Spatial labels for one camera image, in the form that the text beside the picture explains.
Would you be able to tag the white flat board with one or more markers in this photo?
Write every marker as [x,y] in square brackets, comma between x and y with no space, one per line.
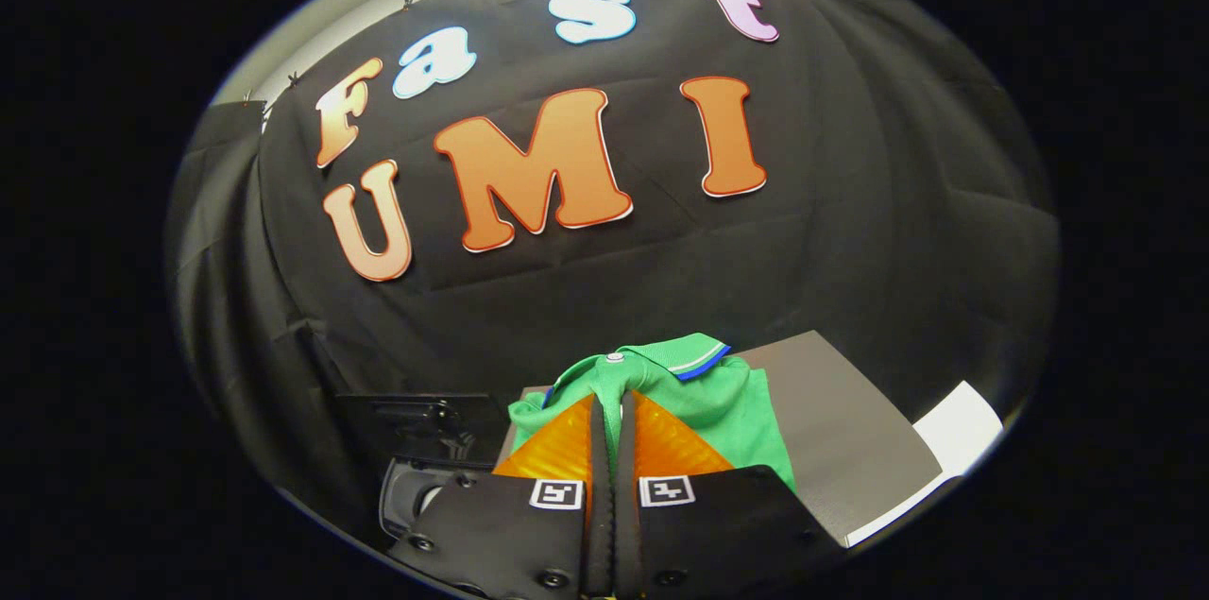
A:
[959,425]

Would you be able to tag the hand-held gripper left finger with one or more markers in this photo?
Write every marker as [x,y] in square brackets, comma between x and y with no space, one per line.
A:
[602,505]

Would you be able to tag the row of cloth clips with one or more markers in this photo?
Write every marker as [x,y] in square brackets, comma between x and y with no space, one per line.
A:
[407,4]

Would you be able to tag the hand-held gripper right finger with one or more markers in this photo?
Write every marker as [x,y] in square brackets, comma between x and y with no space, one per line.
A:
[627,505]

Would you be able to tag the black backdrop cloth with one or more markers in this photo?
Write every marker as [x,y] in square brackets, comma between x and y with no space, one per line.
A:
[661,279]

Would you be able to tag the green polo shirt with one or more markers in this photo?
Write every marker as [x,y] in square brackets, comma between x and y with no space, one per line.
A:
[727,402]

